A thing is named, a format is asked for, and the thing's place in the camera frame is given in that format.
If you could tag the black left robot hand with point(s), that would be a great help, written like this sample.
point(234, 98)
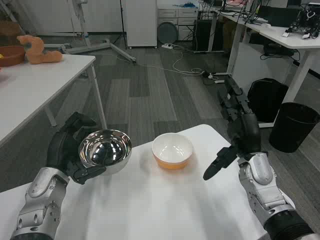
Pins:
point(61, 147)

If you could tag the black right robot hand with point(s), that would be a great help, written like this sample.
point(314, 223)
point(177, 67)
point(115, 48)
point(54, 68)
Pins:
point(246, 130)

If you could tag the shiny metal bowl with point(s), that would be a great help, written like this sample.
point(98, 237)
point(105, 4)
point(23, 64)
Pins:
point(106, 151)

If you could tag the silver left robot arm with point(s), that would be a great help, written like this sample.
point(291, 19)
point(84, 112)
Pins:
point(37, 207)

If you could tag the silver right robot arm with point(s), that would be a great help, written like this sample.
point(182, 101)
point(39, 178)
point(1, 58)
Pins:
point(268, 195)

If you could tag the white and orange bowl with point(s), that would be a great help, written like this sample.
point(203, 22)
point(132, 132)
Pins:
point(172, 151)

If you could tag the black backpack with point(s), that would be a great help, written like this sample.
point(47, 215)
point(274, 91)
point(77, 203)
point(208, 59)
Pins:
point(266, 98)

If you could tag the black waste bin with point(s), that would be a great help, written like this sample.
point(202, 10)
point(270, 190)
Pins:
point(291, 127)

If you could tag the white side table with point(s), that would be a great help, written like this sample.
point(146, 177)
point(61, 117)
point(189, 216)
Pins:
point(32, 85)

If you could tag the white office desk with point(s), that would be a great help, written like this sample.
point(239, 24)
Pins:
point(270, 37)

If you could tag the orange plush toy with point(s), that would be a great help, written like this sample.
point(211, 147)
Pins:
point(37, 51)

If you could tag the black computer tower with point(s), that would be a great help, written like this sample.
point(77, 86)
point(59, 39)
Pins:
point(203, 35)

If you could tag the white power strip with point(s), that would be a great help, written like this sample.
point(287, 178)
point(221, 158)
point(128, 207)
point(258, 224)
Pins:
point(167, 46)

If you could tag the black monitor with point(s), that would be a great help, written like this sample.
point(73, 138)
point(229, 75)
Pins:
point(277, 15)

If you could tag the small robot device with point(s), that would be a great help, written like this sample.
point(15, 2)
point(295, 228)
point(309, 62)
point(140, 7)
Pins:
point(303, 22)

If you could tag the round grey tray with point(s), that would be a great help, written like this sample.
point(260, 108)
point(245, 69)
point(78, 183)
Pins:
point(167, 33)

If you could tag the white drawer unit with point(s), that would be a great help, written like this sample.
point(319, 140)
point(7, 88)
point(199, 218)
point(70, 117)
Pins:
point(178, 20)

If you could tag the black tripod stand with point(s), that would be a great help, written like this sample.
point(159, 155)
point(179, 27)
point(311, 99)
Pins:
point(122, 25)

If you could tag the white cabinet on wheels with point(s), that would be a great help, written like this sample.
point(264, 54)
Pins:
point(141, 22)

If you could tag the white metal stand frame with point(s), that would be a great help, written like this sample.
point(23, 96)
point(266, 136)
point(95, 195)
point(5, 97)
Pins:
point(85, 37)

